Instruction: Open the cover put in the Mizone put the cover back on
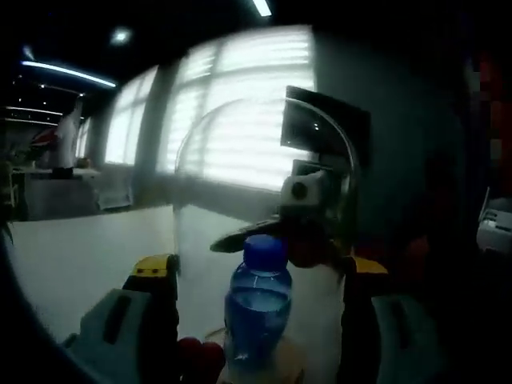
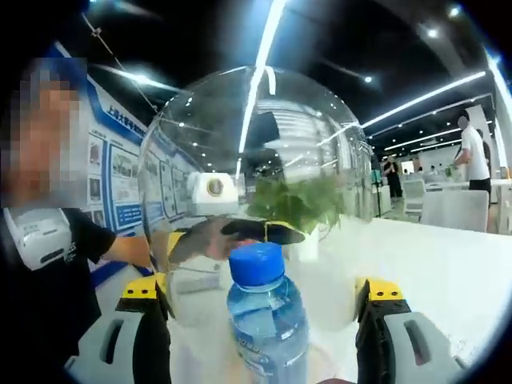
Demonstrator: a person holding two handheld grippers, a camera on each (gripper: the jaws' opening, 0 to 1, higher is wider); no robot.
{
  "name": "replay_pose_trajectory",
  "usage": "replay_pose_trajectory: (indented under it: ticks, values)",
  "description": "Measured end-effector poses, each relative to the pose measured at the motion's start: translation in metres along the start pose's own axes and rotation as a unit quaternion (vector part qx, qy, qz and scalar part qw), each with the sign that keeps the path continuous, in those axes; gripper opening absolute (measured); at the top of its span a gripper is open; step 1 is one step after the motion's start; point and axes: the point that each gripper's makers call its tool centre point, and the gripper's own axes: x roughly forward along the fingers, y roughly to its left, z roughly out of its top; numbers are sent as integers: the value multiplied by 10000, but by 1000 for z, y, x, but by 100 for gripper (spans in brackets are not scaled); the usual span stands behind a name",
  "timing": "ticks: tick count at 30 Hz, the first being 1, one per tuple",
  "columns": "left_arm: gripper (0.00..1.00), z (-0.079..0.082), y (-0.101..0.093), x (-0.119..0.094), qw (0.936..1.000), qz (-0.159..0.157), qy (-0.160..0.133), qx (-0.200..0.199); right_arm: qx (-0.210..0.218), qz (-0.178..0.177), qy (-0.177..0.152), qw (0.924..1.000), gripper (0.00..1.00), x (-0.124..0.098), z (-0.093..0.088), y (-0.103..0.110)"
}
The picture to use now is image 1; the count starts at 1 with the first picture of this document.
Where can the black monitor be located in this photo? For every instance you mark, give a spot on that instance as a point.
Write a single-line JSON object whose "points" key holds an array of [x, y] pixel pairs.
{"points": [[340, 120]]}

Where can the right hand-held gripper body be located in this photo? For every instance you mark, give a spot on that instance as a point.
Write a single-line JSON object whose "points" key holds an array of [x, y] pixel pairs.
{"points": [[304, 190]]}

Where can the round ceiling downlight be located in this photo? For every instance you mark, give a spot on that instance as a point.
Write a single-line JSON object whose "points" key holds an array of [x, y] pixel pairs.
{"points": [[120, 36]]}

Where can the round wooden base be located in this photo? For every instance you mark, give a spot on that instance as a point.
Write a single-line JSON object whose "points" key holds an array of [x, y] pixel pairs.
{"points": [[294, 360]]}

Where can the clear glass dome cover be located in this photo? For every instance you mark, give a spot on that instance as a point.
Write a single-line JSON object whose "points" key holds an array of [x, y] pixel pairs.
{"points": [[208, 224]]}

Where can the grey chest-worn device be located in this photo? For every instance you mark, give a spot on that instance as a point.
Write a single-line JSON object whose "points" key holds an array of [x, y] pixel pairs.
{"points": [[496, 228]]}

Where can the curved ceiling light strip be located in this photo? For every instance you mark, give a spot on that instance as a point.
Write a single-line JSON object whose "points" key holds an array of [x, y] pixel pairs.
{"points": [[68, 73]]}

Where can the blue drink bottle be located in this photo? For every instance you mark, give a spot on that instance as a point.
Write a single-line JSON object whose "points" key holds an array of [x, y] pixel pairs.
{"points": [[256, 312]]}

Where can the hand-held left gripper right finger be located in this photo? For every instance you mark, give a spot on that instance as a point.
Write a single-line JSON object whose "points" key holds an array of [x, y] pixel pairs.
{"points": [[400, 340]]}

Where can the person's left hand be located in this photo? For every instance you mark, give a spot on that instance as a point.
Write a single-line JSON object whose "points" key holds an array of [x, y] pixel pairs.
{"points": [[200, 360]]}

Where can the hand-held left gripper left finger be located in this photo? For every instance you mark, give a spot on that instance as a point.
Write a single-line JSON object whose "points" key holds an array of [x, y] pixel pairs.
{"points": [[116, 320]]}

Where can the white chair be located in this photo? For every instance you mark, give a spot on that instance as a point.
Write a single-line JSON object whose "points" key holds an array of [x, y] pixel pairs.
{"points": [[115, 194]]}

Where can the window with white blinds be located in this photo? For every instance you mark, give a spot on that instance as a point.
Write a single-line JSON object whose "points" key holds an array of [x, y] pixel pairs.
{"points": [[240, 120]]}

